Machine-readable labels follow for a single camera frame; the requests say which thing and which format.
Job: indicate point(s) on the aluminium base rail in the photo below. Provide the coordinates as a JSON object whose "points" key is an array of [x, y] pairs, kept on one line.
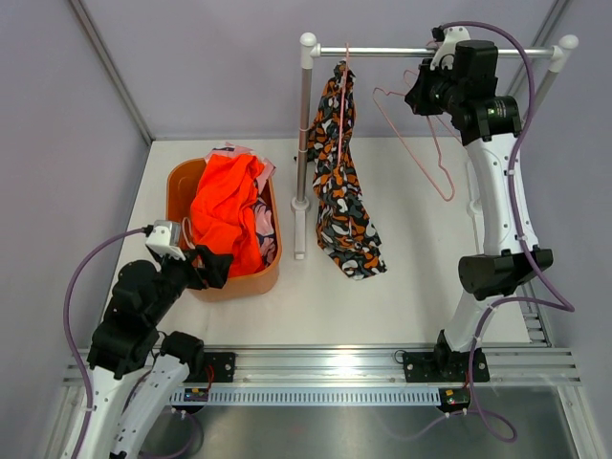
{"points": [[336, 375]]}

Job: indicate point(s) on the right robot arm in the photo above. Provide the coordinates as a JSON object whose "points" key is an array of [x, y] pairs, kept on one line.
{"points": [[460, 80]]}

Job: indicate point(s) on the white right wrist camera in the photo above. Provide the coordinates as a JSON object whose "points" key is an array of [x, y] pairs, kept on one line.
{"points": [[447, 37]]}

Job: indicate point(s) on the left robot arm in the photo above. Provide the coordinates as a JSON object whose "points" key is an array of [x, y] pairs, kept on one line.
{"points": [[131, 371]]}

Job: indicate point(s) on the silver clothes rack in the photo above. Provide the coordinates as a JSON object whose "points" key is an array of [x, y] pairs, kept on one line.
{"points": [[542, 66]]}

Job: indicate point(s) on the orange plastic basket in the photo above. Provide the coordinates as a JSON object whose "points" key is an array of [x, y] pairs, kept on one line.
{"points": [[181, 188]]}

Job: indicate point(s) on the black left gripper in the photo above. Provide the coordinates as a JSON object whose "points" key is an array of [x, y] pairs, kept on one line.
{"points": [[215, 270]]}

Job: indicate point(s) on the black orange patterned shorts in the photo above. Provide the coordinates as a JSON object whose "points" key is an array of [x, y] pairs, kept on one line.
{"points": [[344, 229]]}

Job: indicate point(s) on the pink navy patterned shorts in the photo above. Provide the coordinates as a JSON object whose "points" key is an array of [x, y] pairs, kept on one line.
{"points": [[263, 214]]}

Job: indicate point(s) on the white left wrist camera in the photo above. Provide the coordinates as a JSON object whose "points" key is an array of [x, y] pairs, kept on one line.
{"points": [[164, 240]]}

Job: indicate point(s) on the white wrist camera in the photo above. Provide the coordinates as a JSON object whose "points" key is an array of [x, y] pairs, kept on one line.
{"points": [[164, 240], [447, 37]]}

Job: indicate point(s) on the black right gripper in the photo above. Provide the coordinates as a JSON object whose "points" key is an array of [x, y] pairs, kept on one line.
{"points": [[417, 97]]}

